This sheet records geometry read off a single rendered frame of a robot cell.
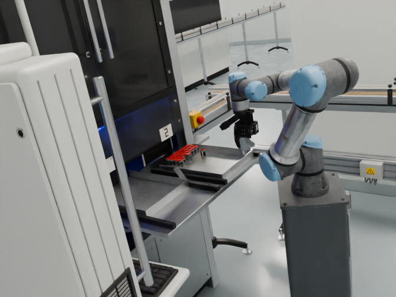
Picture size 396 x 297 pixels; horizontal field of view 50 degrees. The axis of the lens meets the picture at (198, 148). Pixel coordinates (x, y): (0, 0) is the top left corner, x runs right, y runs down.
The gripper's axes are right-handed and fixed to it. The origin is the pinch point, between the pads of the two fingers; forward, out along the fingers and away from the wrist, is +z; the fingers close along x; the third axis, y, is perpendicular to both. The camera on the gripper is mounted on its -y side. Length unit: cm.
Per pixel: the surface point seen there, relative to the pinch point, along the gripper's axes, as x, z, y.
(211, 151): 5.8, 3.8, -21.0
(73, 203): -99, -32, 19
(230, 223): 71, 92, -64
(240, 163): -5.8, 2.5, 1.5
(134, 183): -33.0, 4.2, -36.2
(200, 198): -34.3, 4.6, 0.0
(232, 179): -16.5, 4.6, 3.7
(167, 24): 8, -57, -36
